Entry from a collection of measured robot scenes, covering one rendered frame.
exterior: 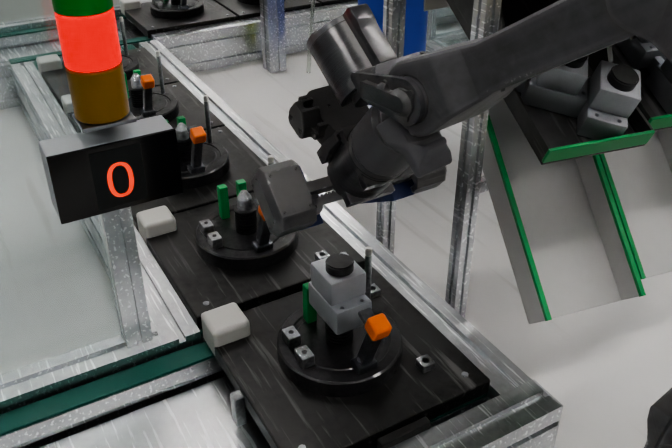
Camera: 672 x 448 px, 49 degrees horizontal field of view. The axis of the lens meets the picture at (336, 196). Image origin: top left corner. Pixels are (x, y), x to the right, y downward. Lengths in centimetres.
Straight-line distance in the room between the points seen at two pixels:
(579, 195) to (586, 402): 26
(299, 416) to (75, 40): 42
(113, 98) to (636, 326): 77
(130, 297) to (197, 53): 113
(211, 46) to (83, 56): 126
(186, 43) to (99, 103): 122
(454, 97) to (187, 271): 56
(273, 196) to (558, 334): 56
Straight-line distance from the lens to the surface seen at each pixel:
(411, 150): 57
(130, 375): 89
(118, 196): 74
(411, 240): 123
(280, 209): 64
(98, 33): 68
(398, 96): 53
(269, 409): 80
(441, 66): 52
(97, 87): 70
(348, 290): 78
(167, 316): 95
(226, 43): 194
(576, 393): 101
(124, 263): 84
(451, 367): 85
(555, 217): 93
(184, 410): 88
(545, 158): 78
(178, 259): 101
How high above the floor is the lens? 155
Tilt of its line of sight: 31 degrees down
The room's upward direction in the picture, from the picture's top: straight up
